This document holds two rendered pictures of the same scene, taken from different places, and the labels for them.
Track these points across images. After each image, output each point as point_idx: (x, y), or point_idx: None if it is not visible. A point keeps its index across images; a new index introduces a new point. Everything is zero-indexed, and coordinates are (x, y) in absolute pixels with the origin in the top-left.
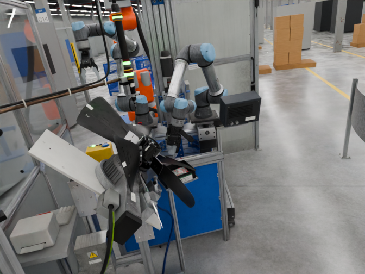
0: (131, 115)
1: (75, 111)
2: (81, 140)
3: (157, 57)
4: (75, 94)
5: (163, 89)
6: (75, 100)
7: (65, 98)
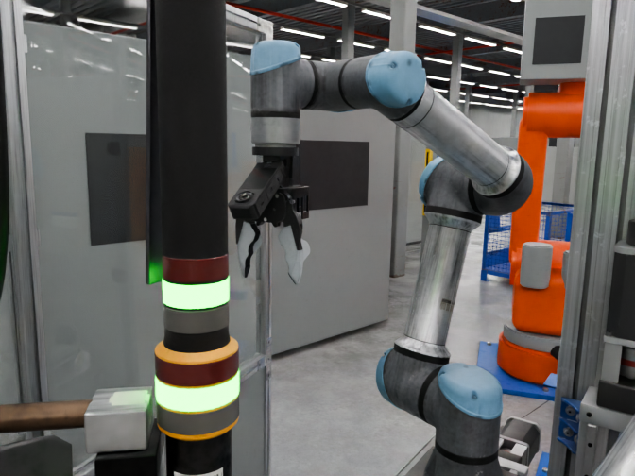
0: (506, 354)
1: (381, 297)
2: (361, 372)
3: (604, 239)
4: (411, 256)
5: (593, 381)
6: (403, 269)
7: (369, 263)
